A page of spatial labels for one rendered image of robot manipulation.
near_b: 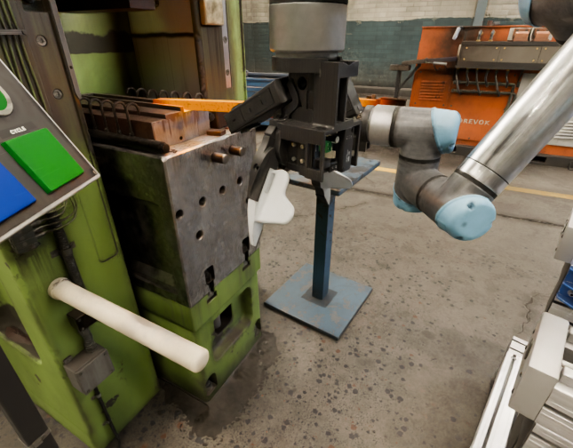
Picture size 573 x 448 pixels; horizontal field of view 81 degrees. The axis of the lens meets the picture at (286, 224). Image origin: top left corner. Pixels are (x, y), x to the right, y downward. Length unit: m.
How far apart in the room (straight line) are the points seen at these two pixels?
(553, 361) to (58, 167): 0.71
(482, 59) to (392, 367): 3.22
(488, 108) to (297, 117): 3.94
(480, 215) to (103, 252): 0.88
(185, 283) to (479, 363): 1.21
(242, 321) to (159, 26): 1.08
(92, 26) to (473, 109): 3.66
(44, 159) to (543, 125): 0.68
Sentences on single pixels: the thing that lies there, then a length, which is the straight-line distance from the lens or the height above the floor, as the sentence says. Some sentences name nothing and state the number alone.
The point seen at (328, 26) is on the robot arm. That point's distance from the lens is 0.35.
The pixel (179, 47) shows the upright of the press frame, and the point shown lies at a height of 1.12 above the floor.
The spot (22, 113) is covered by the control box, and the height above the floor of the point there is 1.06.
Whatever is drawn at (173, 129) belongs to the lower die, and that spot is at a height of 0.95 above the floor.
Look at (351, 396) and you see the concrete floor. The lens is 1.41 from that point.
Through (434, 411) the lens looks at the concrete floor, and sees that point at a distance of 1.46.
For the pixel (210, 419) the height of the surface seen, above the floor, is 0.00.
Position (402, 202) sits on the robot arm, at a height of 0.87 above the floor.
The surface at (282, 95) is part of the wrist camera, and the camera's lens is 0.38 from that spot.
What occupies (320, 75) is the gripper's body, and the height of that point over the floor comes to 1.12.
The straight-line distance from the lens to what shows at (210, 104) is 0.88.
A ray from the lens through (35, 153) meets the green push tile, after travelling 0.55.
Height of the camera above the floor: 1.15
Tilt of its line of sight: 29 degrees down
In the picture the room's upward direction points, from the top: straight up
